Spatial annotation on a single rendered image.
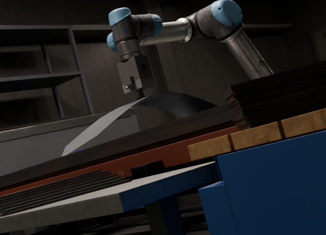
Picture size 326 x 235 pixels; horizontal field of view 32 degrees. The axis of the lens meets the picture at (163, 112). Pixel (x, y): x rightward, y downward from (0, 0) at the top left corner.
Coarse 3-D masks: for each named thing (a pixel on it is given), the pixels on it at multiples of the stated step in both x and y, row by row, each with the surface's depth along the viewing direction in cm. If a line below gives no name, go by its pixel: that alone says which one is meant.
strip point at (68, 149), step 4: (96, 136) 162; (84, 140) 166; (88, 140) 163; (72, 144) 172; (76, 144) 168; (80, 144) 165; (68, 148) 170; (72, 148) 166; (76, 148) 163; (64, 152) 168; (68, 152) 165
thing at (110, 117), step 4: (128, 108) 172; (116, 112) 177; (120, 112) 173; (104, 116) 183; (108, 116) 179; (112, 116) 175; (116, 116) 170; (100, 120) 181; (104, 120) 176; (108, 120) 172; (112, 120) 168; (92, 124) 183; (96, 124) 179; (100, 124) 174; (88, 128) 180
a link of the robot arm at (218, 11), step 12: (228, 0) 218; (204, 12) 220; (216, 12) 215; (228, 12) 216; (240, 12) 220; (204, 24) 221; (216, 24) 217; (228, 24) 216; (240, 24) 220; (204, 36) 225; (216, 36) 222; (228, 36) 219; (240, 36) 221; (228, 48) 226; (240, 48) 222; (252, 48) 224; (240, 60) 225; (252, 60) 224; (252, 72) 226; (264, 72) 226
